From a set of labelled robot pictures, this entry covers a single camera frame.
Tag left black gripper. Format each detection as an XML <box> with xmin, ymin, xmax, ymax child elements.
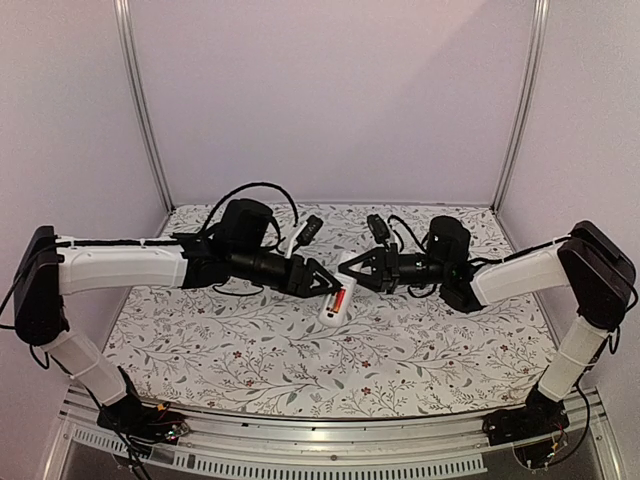
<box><xmin>231</xmin><ymin>246</ymin><xmax>343</xmax><ymax>300</ymax></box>

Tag gold black battery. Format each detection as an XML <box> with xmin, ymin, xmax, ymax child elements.
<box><xmin>326</xmin><ymin>294</ymin><xmax>341</xmax><ymax>313</ymax></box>

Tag red battery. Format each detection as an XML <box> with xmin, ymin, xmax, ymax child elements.
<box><xmin>337</xmin><ymin>289</ymin><xmax>347</xmax><ymax>313</ymax></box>

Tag white remote control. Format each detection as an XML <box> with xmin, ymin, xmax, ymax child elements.
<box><xmin>318</xmin><ymin>268</ymin><xmax>357</xmax><ymax>328</ymax></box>

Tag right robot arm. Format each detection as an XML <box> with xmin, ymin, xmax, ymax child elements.
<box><xmin>338</xmin><ymin>215</ymin><xmax>639</xmax><ymax>436</ymax></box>

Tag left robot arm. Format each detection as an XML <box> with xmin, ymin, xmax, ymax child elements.
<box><xmin>10</xmin><ymin>199</ymin><xmax>342</xmax><ymax>434</ymax></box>

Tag floral patterned table mat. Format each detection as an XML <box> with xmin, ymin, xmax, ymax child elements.
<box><xmin>102</xmin><ymin>201</ymin><xmax>569</xmax><ymax>420</ymax></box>

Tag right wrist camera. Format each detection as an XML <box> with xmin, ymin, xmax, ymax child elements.
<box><xmin>366</xmin><ymin>214</ymin><xmax>391</xmax><ymax>245</ymax></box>

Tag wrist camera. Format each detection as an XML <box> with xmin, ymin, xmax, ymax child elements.
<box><xmin>366</xmin><ymin>214</ymin><xmax>391</xmax><ymax>245</ymax></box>
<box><xmin>295</xmin><ymin>215</ymin><xmax>324</xmax><ymax>246</ymax></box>

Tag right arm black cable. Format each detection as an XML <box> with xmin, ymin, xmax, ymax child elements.
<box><xmin>407</xmin><ymin>282</ymin><xmax>444</xmax><ymax>299</ymax></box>

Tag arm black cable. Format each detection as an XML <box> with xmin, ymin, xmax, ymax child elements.
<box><xmin>204</xmin><ymin>181</ymin><xmax>301</xmax><ymax>236</ymax></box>
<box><xmin>407</xmin><ymin>282</ymin><xmax>444</xmax><ymax>299</ymax></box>

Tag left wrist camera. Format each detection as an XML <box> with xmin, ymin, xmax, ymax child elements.
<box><xmin>295</xmin><ymin>215</ymin><xmax>324</xmax><ymax>246</ymax></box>

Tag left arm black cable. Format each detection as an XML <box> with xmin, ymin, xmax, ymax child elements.
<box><xmin>204</xmin><ymin>181</ymin><xmax>301</xmax><ymax>236</ymax></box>

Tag front aluminium rail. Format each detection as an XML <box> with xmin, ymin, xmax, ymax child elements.
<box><xmin>43</xmin><ymin>386</ymin><xmax>625</xmax><ymax>479</ymax></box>

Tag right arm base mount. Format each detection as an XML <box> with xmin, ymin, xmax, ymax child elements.
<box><xmin>482</xmin><ymin>390</ymin><xmax>569</xmax><ymax>446</ymax></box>

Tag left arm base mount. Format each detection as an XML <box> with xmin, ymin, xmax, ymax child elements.
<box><xmin>97</xmin><ymin>395</ymin><xmax>190</xmax><ymax>445</ymax></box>

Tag right aluminium frame post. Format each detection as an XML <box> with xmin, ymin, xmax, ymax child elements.
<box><xmin>491</xmin><ymin>0</ymin><xmax>550</xmax><ymax>216</ymax></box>

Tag aluminium frame post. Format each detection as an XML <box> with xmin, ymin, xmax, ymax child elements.
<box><xmin>113</xmin><ymin>0</ymin><xmax>175</xmax><ymax>213</ymax></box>
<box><xmin>491</xmin><ymin>0</ymin><xmax>550</xmax><ymax>216</ymax></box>

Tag left aluminium frame post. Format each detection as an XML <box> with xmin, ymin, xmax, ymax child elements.
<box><xmin>113</xmin><ymin>0</ymin><xmax>175</xmax><ymax>213</ymax></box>

